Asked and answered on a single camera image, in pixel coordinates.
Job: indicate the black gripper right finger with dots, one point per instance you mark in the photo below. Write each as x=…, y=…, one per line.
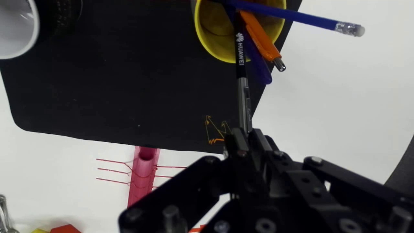
x=267, y=156

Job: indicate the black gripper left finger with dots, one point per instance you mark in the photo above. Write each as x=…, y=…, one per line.
x=240, y=155

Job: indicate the black and silver pen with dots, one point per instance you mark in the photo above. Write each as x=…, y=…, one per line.
x=240, y=51

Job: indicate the orange pen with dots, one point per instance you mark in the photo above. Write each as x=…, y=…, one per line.
x=263, y=40

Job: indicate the blue pen with clear cap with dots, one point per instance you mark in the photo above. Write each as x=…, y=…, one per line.
x=302, y=16

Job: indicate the white mug with yellow inside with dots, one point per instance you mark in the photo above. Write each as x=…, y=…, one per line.
x=212, y=29

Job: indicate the black table mat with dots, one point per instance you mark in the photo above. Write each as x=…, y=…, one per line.
x=108, y=85

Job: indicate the red block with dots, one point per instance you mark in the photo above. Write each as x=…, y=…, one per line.
x=65, y=229

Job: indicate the yellow block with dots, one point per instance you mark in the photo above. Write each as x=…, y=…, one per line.
x=39, y=230

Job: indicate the dark mug with white inside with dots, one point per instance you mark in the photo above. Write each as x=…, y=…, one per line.
x=17, y=26

